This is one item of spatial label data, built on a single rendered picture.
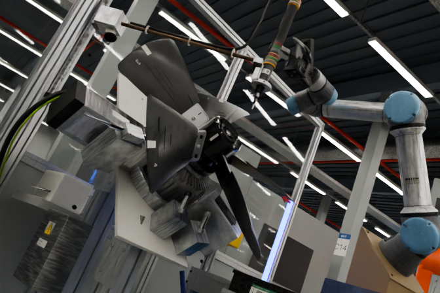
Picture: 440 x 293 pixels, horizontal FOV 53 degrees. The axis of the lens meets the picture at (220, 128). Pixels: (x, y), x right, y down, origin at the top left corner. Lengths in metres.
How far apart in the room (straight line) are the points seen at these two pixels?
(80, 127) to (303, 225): 4.70
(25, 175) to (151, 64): 0.72
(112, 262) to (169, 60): 0.59
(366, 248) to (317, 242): 4.18
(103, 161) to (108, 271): 0.30
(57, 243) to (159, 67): 0.58
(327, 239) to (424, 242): 4.47
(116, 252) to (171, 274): 0.98
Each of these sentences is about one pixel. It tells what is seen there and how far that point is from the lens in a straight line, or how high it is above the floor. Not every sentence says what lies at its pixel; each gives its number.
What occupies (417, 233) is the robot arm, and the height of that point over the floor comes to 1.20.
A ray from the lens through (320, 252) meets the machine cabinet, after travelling 5.95.
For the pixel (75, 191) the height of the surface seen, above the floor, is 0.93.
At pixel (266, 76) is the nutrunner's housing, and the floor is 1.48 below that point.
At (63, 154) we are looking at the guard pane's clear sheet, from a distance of 1.86.
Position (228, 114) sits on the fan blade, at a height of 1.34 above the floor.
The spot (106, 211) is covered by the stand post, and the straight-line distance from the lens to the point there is 1.51.
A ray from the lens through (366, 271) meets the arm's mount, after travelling 1.70.
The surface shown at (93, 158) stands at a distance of 1.18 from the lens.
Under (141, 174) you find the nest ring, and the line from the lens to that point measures 1.29.
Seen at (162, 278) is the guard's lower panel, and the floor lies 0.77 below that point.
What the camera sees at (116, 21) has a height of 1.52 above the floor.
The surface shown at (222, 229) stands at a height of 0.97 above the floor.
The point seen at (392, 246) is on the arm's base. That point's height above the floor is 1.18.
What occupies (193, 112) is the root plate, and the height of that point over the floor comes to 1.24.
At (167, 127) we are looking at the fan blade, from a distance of 1.08.
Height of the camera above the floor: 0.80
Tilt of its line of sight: 19 degrees up
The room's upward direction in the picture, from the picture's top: 23 degrees clockwise
